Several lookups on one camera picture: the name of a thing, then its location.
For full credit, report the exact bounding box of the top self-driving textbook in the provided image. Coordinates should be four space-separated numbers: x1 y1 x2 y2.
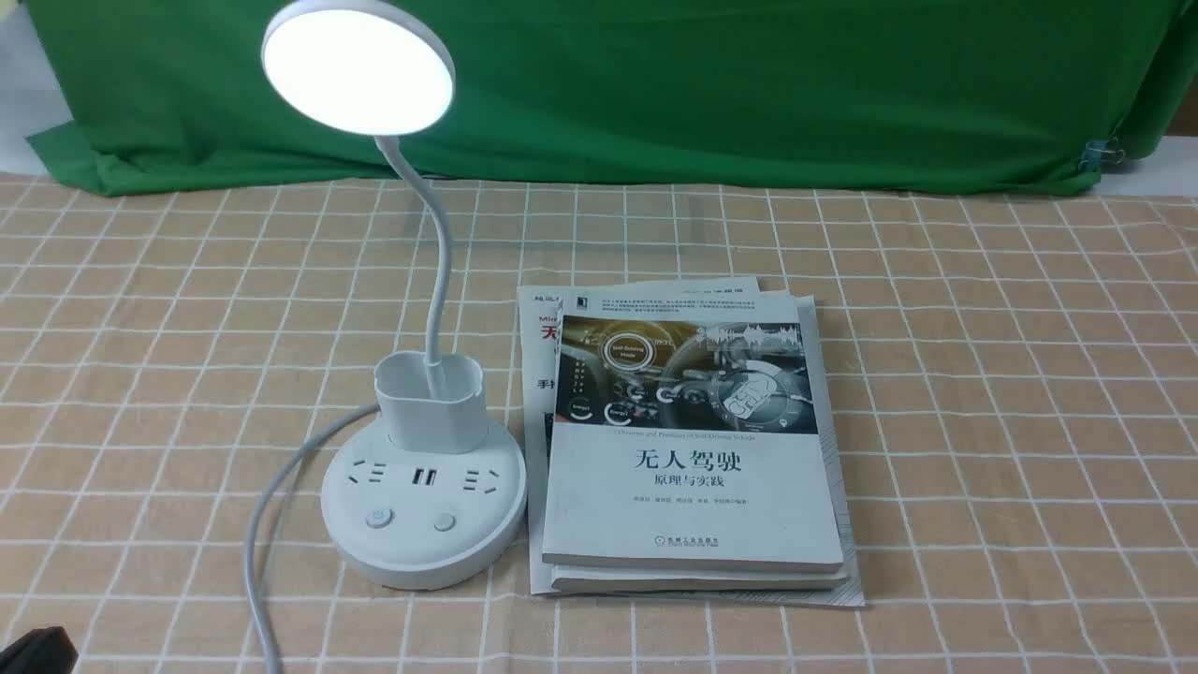
541 315 845 575

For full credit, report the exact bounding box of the white lamp power cable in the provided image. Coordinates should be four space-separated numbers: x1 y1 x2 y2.
244 403 382 674

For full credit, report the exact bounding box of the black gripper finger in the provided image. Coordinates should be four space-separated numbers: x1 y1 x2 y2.
1 627 79 674

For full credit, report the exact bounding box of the blue binder clip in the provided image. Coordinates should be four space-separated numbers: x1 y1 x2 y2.
1078 136 1127 172

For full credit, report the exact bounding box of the white round desk lamp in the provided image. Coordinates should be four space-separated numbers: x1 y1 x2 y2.
260 1 527 593

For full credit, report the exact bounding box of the green backdrop cloth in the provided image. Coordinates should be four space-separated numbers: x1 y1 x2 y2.
25 1 1194 196

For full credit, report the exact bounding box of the middle white book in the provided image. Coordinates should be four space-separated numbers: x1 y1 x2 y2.
549 289 851 594

